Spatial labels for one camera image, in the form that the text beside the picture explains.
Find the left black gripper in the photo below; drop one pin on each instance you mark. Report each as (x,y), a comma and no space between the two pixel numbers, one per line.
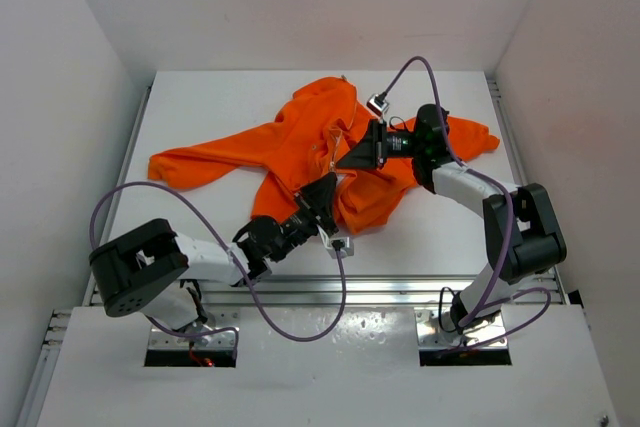
(318,198)

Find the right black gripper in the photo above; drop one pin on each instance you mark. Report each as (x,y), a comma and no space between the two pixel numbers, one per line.
(371,151)

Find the orange zip jacket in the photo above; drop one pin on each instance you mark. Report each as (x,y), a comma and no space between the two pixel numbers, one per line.
(317,127)

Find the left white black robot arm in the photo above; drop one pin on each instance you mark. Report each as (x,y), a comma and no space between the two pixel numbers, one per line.
(153,269)

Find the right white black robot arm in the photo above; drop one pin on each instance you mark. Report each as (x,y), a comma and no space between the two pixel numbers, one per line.
(522,234)

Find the white front cover panel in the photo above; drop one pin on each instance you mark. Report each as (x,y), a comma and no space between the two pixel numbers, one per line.
(367,372)

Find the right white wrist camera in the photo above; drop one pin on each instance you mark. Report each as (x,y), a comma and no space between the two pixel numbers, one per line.
(378,106)

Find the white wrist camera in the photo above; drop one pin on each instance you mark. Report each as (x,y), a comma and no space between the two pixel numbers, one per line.
(378,106)
(338,247)

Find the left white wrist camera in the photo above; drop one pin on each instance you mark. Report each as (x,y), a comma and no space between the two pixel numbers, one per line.
(338,247)

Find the aluminium extrusion rail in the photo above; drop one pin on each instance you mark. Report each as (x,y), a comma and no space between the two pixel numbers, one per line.
(361,291)

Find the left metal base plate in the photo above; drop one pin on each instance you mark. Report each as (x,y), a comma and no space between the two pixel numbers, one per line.
(202,333)

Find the metal base plate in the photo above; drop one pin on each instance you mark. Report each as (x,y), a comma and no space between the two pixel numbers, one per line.
(202,333)
(432,337)

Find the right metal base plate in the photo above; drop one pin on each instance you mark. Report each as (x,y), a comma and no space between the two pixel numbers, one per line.
(432,337)

